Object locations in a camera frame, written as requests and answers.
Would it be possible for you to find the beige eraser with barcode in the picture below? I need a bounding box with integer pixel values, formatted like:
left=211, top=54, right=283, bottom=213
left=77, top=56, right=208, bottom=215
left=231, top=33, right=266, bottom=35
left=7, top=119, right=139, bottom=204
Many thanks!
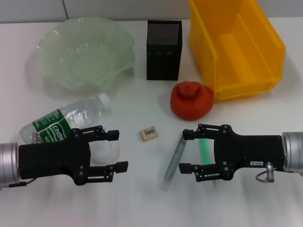
left=139, top=127, right=160, bottom=142

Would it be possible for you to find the grey pen in clear sleeve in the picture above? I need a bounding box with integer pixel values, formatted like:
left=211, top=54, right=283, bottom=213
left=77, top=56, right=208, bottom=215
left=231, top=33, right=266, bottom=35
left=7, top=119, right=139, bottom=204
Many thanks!
left=160, top=132, right=188, bottom=191

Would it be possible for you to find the red-orange fruit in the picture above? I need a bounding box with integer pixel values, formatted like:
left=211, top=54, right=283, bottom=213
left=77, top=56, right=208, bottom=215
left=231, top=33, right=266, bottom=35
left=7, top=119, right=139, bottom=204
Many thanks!
left=170, top=81, right=215, bottom=122

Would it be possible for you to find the pale green glass fruit plate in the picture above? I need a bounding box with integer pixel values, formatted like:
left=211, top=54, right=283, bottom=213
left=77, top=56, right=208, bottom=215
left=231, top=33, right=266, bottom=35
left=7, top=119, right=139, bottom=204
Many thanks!
left=29, top=16, right=135, bottom=96

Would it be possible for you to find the clear green-label water bottle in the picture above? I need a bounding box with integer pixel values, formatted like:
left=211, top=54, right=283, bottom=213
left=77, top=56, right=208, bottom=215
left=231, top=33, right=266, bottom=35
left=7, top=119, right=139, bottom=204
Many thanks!
left=19, top=92, right=112, bottom=145

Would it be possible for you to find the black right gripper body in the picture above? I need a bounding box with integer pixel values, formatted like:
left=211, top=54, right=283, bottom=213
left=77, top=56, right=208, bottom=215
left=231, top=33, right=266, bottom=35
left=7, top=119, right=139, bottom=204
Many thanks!
left=214, top=124, right=284, bottom=182

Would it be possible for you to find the right gripper cable with connector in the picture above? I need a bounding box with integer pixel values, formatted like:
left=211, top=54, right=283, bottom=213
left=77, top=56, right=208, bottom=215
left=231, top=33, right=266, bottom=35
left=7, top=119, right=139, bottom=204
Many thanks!
left=255, top=162, right=276, bottom=184

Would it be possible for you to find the left gripper thin black cable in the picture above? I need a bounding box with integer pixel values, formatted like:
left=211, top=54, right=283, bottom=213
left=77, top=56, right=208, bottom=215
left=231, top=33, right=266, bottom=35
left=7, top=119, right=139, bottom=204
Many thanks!
left=8, top=178, right=36, bottom=188

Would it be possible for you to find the mint green pen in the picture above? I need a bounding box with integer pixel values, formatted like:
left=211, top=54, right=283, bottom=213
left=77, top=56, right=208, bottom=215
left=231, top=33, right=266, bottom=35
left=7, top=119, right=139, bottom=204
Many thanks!
left=199, top=138, right=214, bottom=190

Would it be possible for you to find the yellow plastic bin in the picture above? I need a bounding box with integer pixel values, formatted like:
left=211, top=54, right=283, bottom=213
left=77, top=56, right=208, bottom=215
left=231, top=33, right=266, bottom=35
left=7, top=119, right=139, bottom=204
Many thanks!
left=188, top=0, right=286, bottom=102

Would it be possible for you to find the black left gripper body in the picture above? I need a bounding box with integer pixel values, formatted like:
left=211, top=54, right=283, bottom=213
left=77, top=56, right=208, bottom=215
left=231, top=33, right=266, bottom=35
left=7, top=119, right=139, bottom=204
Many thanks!
left=18, top=129, right=92, bottom=186

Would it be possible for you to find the black mesh pen holder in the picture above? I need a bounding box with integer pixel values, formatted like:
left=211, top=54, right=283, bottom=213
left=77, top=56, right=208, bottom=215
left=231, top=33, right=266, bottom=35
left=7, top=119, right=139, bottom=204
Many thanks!
left=146, top=20, right=183, bottom=80

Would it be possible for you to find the white paper ball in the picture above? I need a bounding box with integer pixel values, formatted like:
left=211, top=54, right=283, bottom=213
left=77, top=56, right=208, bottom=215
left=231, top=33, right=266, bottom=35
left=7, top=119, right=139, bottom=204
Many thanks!
left=90, top=140, right=121, bottom=166

